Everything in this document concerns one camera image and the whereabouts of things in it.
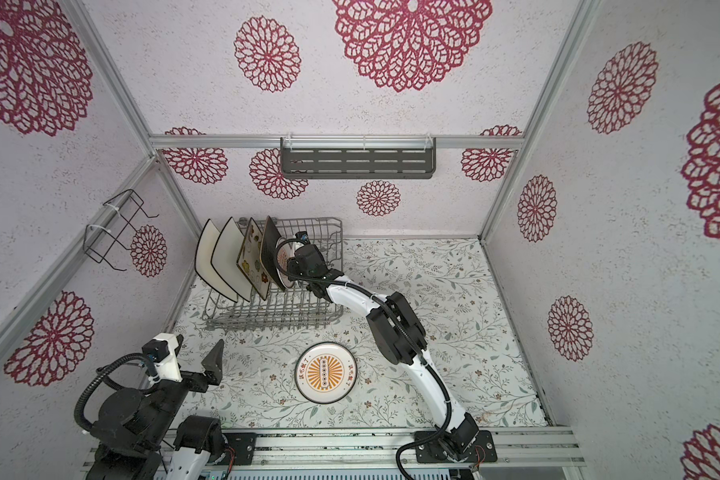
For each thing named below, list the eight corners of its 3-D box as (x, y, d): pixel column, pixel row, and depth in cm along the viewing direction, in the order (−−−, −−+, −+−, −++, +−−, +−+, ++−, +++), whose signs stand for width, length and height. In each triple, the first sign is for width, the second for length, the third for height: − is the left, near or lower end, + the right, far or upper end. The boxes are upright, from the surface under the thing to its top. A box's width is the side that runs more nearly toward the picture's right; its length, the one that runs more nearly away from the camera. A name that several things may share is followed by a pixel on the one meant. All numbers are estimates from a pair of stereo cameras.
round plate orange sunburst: (292, 403, 83) (290, 400, 81) (300, 345, 94) (298, 341, 91) (357, 403, 83) (357, 400, 81) (357, 345, 94) (357, 341, 92)
